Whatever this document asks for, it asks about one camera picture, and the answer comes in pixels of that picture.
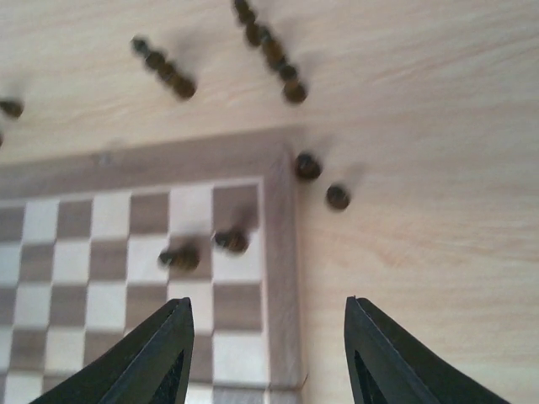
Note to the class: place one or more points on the wooden chess board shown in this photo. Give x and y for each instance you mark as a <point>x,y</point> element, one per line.
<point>80,238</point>

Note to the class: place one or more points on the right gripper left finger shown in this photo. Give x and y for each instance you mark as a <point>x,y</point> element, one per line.
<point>150,364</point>

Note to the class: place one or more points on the dark chess piece tall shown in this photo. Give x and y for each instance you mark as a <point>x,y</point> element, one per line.
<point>260,36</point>

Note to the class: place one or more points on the dark chess piece cluster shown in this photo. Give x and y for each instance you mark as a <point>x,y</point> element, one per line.
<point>169,75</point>
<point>12,108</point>

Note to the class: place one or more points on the dark chess piece cluster front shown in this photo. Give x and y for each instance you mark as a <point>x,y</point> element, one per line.
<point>169,75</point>

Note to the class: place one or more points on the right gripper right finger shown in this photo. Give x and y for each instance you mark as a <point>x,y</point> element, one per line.
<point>387,364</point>

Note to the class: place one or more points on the dark pawn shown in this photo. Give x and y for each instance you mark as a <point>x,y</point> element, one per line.
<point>233,241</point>
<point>185,257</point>
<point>337,196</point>
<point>307,167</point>

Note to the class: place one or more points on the dark chess piece cluster back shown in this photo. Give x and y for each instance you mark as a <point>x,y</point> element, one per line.
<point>12,108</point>

